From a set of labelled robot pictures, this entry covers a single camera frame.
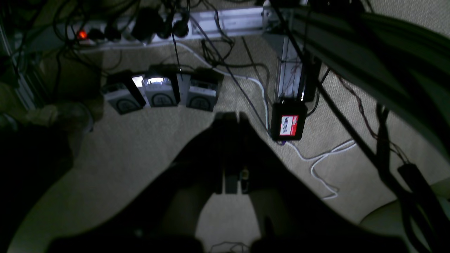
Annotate white cable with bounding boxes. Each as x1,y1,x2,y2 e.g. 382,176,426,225
176,42,357,201

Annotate grey power adapter right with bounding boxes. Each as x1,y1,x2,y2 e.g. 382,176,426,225
186,67,224,112

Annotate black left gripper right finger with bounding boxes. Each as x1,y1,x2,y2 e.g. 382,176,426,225
238,112,408,253

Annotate white power strip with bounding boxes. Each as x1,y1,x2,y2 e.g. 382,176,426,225
64,17,203,50

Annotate grey power adapter middle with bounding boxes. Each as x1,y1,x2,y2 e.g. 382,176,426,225
143,65,179,108

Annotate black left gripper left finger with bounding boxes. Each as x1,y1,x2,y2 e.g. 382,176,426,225
49,113,225,253

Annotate grey power adapter left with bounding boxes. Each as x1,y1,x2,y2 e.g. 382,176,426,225
100,70,147,115

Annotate black box red label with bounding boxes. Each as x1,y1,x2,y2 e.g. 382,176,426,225
270,100,308,142

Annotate aluminium frame leg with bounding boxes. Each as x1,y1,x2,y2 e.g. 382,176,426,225
262,6,316,103

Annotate grey power adapter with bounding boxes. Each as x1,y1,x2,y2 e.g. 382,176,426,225
186,67,224,112
100,70,147,115
143,65,179,108

